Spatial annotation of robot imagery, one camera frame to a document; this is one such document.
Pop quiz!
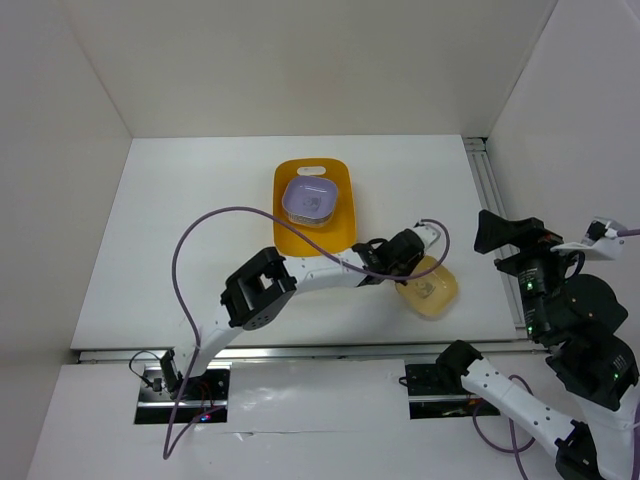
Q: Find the yellow panda plate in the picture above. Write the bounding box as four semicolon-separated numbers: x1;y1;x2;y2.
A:
395;264;459;321

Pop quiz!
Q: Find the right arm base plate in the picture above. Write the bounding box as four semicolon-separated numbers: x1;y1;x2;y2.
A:
398;363;500;420

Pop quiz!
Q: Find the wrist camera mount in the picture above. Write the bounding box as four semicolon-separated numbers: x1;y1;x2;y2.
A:
410;223;441;250
551;217;626;261

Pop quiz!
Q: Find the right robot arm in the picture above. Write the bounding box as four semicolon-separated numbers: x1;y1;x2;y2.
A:
436;210;639;479

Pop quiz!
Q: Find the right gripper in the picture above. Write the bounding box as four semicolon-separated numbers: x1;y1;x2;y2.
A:
470;205;589;337

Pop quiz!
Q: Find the aluminium rail right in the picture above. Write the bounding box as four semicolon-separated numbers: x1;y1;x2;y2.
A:
462;137;526;339

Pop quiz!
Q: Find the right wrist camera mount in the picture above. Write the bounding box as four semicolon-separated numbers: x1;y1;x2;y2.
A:
551;217;626;261

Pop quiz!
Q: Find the aluminium rail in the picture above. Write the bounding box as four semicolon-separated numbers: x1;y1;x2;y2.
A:
462;137;526;339
77;339;536;364

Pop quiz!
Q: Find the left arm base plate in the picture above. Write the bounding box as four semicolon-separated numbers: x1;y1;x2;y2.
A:
134;366;231;425

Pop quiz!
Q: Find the lavender plate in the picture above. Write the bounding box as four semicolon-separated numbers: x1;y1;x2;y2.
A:
282;176;338;217

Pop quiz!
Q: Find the yellow plastic bin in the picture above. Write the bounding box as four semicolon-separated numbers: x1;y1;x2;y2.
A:
273;158;357;257

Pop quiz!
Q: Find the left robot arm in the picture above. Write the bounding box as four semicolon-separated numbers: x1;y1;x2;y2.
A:
160;225;440;399

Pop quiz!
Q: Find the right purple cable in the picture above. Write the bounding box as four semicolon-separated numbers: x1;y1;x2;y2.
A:
472;227;640;480

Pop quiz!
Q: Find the green panda plate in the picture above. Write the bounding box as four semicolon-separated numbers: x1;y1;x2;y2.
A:
285;210;333;229

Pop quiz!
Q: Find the aluminium rail front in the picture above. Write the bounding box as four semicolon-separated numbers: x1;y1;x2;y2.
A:
77;339;536;364

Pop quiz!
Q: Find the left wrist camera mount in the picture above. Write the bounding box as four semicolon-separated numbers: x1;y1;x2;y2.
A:
410;223;441;250

